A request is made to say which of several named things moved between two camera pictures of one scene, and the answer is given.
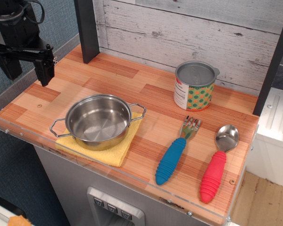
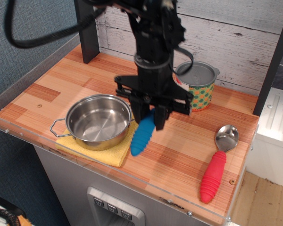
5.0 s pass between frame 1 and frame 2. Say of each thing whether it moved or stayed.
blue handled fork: moved
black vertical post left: stayed
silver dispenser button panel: stayed
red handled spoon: stayed
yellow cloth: stayed
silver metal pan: stayed
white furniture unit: stayed
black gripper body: moved
